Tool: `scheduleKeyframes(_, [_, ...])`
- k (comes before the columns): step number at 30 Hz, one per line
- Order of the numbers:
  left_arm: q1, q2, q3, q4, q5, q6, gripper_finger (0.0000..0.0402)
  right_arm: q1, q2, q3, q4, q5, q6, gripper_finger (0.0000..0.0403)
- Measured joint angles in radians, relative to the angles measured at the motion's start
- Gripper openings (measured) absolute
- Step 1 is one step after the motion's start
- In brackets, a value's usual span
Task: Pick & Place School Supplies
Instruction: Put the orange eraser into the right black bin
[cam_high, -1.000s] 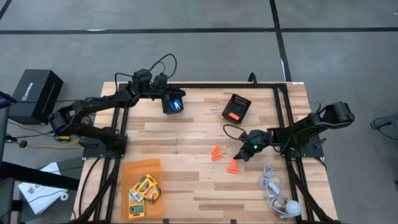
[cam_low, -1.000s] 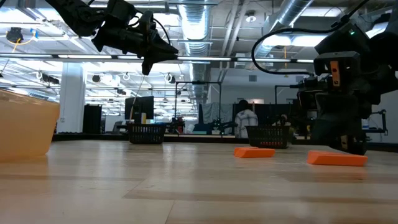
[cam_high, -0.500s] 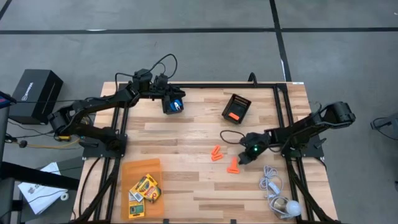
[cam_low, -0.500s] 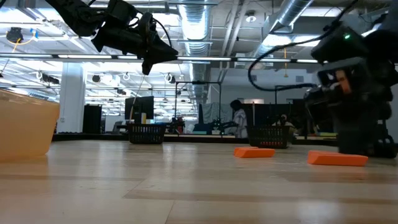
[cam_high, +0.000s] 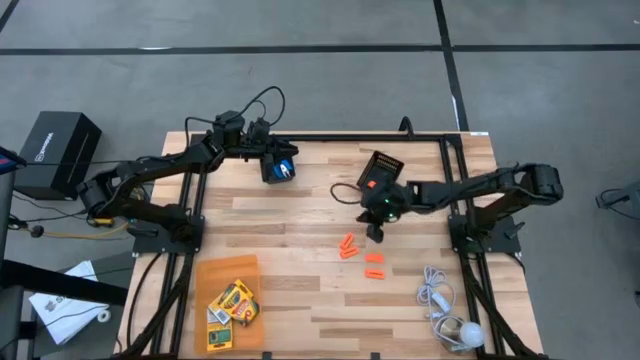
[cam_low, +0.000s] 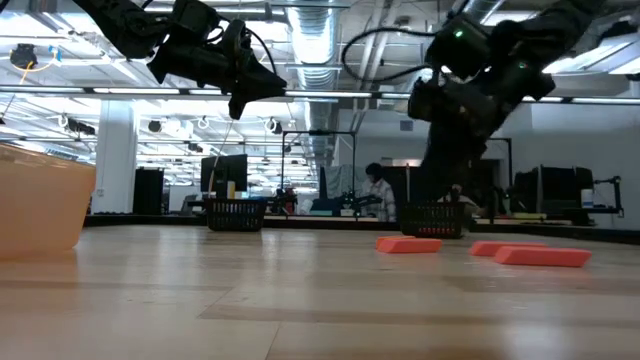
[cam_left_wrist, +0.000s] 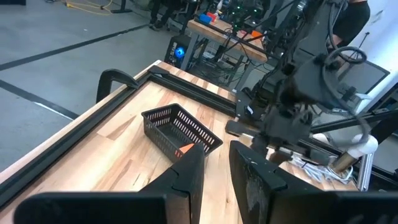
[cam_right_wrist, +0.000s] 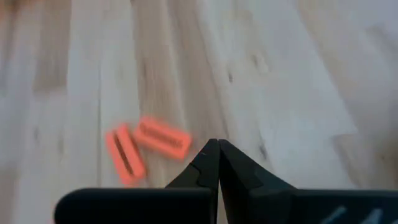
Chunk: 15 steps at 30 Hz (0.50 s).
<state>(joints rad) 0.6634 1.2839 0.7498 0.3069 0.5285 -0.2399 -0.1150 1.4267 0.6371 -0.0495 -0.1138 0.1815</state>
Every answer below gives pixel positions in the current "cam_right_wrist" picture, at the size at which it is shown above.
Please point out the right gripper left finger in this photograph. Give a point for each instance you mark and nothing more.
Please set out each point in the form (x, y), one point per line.
(205, 174)

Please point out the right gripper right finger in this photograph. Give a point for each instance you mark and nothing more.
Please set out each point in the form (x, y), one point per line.
(242, 186)

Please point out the orange rectangular eraser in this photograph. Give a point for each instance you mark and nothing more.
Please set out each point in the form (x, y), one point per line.
(126, 155)
(163, 138)

